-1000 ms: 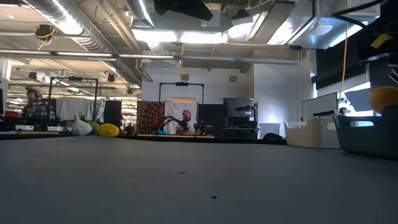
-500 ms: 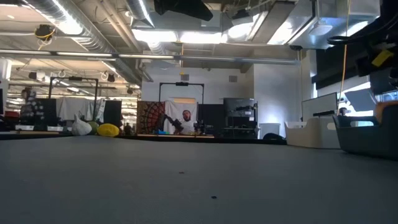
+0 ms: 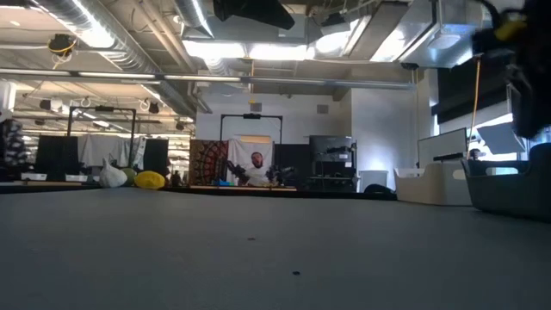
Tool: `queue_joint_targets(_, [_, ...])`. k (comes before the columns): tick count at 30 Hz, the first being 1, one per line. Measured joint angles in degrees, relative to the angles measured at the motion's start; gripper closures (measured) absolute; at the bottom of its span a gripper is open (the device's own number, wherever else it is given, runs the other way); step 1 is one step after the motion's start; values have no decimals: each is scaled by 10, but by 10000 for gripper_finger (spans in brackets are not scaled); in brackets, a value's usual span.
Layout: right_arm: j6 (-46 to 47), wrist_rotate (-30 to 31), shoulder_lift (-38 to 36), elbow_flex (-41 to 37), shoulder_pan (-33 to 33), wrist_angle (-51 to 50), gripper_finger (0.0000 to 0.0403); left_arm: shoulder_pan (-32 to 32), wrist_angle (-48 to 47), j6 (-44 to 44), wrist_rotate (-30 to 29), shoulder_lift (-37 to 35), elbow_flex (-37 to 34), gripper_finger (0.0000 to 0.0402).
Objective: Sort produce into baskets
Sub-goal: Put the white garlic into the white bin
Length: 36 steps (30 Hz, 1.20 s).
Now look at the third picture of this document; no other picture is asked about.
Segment ceiling light panel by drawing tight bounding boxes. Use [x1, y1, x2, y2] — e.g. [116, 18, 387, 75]
[183, 40, 247, 59]
[248, 41, 312, 61]

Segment black partition panel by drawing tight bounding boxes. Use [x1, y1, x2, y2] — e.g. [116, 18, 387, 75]
[36, 135, 79, 177]
[144, 138, 170, 177]

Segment silver spiral air duct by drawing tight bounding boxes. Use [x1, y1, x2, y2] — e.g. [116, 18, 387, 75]
[38, 0, 206, 117]

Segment green lime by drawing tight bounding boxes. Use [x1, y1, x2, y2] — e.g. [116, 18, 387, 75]
[120, 166, 138, 187]

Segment white plastic basket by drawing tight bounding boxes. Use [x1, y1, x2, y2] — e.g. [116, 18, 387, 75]
[393, 161, 473, 207]

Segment patterned wall tapestry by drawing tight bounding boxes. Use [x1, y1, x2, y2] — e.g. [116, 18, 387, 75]
[189, 139, 229, 186]

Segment yellow hanging cable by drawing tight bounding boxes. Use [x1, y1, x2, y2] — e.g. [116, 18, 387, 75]
[465, 55, 483, 164]

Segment yellow lemon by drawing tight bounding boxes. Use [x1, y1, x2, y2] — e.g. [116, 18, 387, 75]
[493, 11, 529, 42]
[132, 170, 166, 191]

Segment yellow black cord reel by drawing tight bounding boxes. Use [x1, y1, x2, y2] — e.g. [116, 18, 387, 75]
[46, 33, 78, 70]

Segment person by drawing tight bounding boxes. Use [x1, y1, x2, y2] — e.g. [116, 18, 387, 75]
[240, 151, 276, 187]
[0, 118, 30, 182]

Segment grey tilted panel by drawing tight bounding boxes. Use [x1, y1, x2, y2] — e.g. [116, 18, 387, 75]
[476, 122, 527, 155]

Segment black computer monitor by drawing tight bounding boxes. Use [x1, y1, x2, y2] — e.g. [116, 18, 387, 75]
[308, 134, 357, 164]

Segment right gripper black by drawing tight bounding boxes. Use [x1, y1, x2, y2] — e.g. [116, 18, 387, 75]
[471, 34, 551, 139]

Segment white display screen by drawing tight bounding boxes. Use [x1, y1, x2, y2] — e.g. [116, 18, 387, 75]
[417, 127, 469, 170]

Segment grey horizontal ceiling pipe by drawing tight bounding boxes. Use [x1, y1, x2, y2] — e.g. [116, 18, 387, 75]
[0, 67, 417, 90]

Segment green-grey plastic basket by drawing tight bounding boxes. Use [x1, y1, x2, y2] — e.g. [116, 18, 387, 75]
[461, 143, 551, 223]

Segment black window blind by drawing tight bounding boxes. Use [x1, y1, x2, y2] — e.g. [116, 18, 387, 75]
[431, 55, 517, 126]

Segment white garlic bulb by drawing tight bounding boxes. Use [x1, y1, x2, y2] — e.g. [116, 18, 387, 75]
[98, 156, 129, 189]

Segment white hanging sheet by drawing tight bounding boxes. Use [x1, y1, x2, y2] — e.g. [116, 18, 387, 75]
[77, 134, 145, 173]

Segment white cloth backdrop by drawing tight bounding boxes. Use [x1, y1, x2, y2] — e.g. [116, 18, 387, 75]
[226, 137, 275, 186]

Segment black metal rig frame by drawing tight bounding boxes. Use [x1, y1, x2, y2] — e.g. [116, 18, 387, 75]
[219, 113, 284, 146]
[66, 106, 138, 169]

